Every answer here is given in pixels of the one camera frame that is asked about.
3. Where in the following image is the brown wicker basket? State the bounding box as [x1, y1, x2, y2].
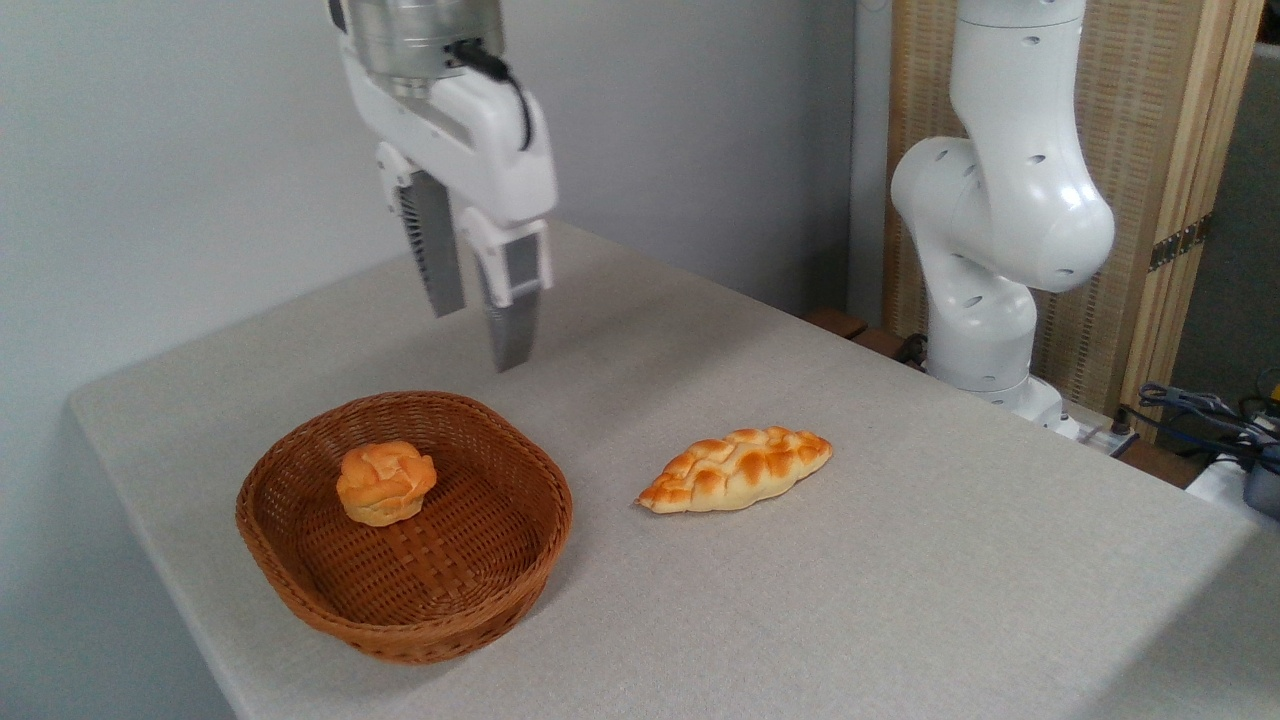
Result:
[236, 391, 574, 665]

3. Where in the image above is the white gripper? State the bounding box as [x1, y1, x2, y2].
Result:
[338, 40, 559, 373]

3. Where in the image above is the metal screen hinge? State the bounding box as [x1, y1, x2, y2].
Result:
[1148, 214, 1213, 273]

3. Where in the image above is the blue-grey device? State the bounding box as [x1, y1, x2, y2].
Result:
[1244, 445, 1280, 521]

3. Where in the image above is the long braided bread loaf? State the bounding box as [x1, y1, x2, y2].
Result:
[636, 427, 834, 515]

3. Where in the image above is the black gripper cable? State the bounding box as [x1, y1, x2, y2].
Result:
[450, 40, 536, 152]

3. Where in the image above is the small round bread roll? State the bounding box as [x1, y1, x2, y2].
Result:
[336, 441, 438, 528]

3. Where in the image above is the grey tablecloth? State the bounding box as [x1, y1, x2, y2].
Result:
[68, 215, 1280, 720]

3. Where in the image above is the bundle of dark cables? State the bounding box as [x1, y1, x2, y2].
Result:
[1138, 382, 1280, 463]

